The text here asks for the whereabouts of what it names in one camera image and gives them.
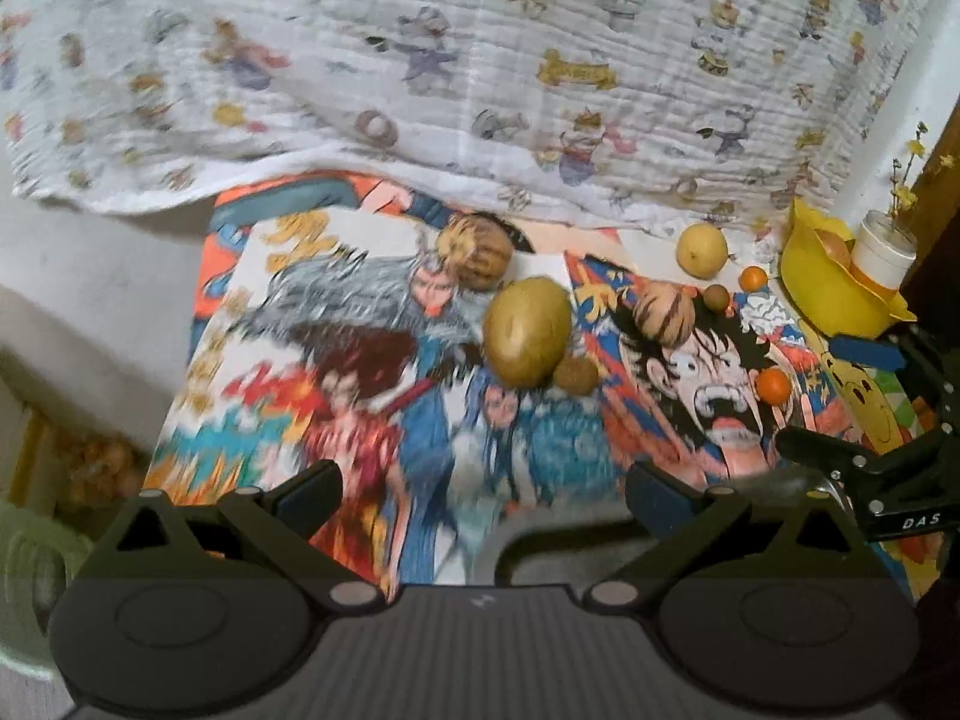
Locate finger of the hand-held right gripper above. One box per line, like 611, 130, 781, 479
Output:
828, 324, 952, 410
775, 426, 960, 500

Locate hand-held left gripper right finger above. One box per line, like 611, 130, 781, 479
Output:
587, 461, 876, 614

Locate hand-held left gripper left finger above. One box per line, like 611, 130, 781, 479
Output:
91, 460, 389, 614

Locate yellow plastic bowl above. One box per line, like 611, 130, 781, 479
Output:
778, 197, 917, 341

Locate round yellow pear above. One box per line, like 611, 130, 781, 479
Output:
676, 223, 730, 275

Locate large anime figures poster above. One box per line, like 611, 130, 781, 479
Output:
142, 208, 601, 593

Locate pale orange grapefruit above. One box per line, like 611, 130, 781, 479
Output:
817, 231, 857, 271

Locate small brown kiwi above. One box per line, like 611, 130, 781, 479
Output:
553, 356, 599, 395

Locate yellow flower sprig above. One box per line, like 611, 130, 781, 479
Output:
885, 120, 932, 241

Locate small striped orange pumpkin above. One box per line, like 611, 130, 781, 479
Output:
632, 281, 700, 347

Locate large tan oval melon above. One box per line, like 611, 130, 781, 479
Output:
482, 276, 574, 389

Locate blurred orange patterned object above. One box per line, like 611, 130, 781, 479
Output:
56, 431, 147, 515

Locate brown striped round melon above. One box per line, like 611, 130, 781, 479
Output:
437, 213, 515, 292

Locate green plastic stool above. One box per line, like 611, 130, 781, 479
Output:
0, 502, 95, 683

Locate white cartoon printed blanket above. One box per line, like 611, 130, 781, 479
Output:
0, 0, 938, 237

